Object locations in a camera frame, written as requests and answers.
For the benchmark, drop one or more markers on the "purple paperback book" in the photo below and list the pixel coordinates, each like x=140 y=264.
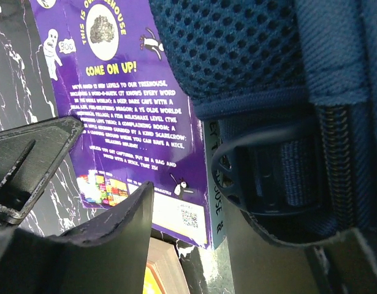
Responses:
x=108 y=69

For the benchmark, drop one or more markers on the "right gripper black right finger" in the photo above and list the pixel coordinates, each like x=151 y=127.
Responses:
x=346 y=263

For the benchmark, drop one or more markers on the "orange Treehouse book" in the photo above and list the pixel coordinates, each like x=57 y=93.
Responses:
x=164 y=273

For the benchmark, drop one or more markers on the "navy blue student backpack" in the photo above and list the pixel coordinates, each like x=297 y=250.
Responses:
x=293 y=88

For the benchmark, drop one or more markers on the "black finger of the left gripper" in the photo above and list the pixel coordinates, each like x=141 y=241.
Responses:
x=29 y=157

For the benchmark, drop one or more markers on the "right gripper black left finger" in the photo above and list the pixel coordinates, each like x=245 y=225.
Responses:
x=107 y=254

